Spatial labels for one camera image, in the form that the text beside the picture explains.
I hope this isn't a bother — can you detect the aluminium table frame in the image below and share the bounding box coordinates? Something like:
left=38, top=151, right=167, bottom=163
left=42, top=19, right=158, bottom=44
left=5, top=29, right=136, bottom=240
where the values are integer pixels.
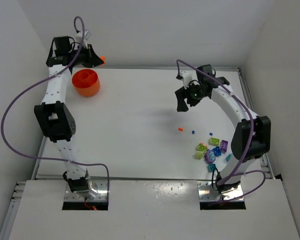
left=0, top=65, right=283, bottom=240

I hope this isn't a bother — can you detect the purple lego brick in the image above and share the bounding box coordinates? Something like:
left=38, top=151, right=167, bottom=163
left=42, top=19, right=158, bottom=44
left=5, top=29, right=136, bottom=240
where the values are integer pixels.
left=220, top=139, right=229, bottom=153

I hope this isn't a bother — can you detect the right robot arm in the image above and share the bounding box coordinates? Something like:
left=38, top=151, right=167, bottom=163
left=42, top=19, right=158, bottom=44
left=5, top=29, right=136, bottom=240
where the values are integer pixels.
left=175, top=64, right=271, bottom=193

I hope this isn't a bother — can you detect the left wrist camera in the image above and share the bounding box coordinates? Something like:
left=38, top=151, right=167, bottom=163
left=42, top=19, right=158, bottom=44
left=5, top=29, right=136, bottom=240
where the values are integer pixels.
left=74, top=30, right=91, bottom=48

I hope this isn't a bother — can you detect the purple flower lego piece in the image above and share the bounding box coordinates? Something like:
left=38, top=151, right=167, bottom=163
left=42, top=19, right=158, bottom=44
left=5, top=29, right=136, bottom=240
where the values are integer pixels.
left=204, top=149, right=216, bottom=164

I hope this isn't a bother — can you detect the orange divided container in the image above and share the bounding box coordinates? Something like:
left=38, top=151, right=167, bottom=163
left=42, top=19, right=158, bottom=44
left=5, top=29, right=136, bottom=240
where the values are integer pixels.
left=71, top=68, right=101, bottom=97

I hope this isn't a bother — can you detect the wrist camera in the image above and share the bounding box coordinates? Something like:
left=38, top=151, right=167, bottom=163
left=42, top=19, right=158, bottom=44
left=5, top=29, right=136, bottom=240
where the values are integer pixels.
left=180, top=70, right=194, bottom=89
left=74, top=30, right=91, bottom=48

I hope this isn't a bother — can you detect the orange flower lego piece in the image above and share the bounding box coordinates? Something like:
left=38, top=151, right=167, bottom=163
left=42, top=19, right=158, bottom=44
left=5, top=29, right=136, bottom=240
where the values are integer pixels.
left=100, top=56, right=106, bottom=67

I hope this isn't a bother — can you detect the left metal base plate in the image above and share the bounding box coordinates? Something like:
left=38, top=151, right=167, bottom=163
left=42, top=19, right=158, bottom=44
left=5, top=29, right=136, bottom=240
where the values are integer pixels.
left=63, top=179, right=108, bottom=202

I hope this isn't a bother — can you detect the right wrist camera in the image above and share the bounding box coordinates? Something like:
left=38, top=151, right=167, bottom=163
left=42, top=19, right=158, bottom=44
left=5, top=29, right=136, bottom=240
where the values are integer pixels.
left=180, top=70, right=194, bottom=89

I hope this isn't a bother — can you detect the lime green lego brick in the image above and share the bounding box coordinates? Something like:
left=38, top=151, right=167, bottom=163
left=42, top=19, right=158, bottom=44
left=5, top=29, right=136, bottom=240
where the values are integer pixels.
left=209, top=137, right=221, bottom=146
left=196, top=142, right=208, bottom=152

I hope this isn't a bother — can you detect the metal base plate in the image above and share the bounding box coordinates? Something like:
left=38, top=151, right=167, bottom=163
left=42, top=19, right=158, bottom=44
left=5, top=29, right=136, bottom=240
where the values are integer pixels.
left=63, top=179, right=108, bottom=202
left=197, top=181, right=243, bottom=203

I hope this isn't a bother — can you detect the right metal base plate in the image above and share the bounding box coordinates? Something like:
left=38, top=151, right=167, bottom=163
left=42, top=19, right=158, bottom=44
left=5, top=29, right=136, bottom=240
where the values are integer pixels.
left=197, top=181, right=243, bottom=203

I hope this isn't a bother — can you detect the light green lego brick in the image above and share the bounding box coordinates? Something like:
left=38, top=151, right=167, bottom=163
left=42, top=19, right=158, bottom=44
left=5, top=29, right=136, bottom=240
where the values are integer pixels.
left=194, top=151, right=205, bottom=160

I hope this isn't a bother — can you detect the teal lego brick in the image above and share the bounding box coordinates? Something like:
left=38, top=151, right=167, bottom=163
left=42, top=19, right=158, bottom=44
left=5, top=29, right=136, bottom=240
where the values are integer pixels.
left=207, top=163, right=216, bottom=173
left=225, top=153, right=233, bottom=162

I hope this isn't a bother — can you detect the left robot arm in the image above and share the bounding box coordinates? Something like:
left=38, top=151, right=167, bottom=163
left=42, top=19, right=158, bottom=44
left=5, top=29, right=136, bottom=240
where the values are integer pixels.
left=34, top=36, right=104, bottom=197

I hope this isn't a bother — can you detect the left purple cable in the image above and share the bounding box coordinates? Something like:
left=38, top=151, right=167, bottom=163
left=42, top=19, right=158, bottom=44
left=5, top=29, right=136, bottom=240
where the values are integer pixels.
left=0, top=16, right=110, bottom=198

